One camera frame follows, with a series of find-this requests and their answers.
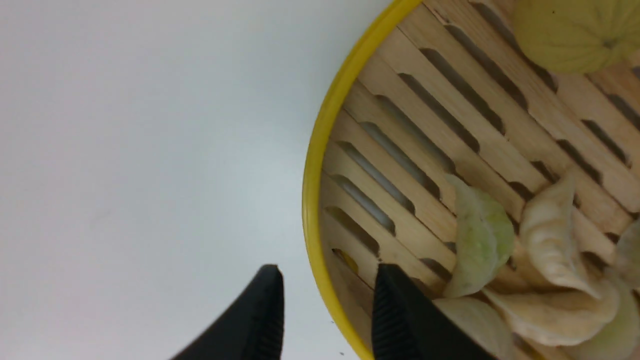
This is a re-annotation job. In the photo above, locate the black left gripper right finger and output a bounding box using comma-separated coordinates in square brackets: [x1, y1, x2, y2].
[371, 263, 494, 360]

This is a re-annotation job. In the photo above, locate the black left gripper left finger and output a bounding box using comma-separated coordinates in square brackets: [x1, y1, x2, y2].
[174, 264, 285, 360]

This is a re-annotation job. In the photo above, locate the bamboo steamer basket yellow rim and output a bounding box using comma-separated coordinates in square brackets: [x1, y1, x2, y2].
[302, 0, 640, 360]

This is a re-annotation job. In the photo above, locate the pale flat dumpling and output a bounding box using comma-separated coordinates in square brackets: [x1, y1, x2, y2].
[482, 280, 621, 347]

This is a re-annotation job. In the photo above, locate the white dumpling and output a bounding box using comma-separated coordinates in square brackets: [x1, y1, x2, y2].
[519, 173, 602, 299]

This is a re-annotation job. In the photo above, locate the yellow-green bun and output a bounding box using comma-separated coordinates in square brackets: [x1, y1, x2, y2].
[510, 0, 640, 74]

